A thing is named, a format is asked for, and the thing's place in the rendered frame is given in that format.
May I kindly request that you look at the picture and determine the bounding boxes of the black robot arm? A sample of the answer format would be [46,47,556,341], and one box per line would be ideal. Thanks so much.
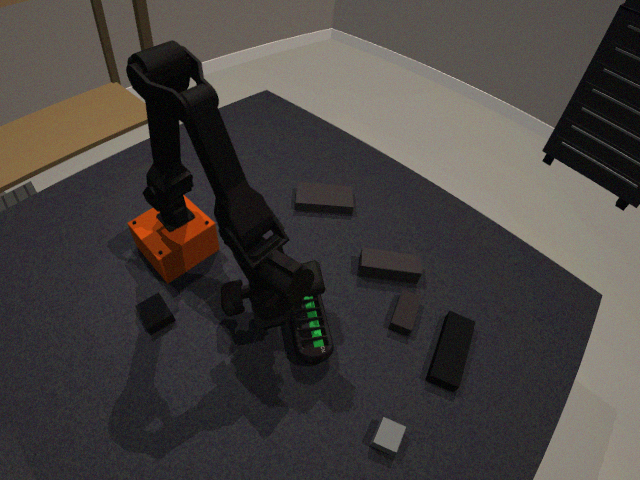
[126,40,314,330]

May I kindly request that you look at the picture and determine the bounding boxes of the dark grey switch panel with green rocker switches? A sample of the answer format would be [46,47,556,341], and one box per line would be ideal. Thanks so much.
[290,294,334,365]

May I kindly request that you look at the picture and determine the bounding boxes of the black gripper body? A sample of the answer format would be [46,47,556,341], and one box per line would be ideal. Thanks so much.
[221,260,325,317]

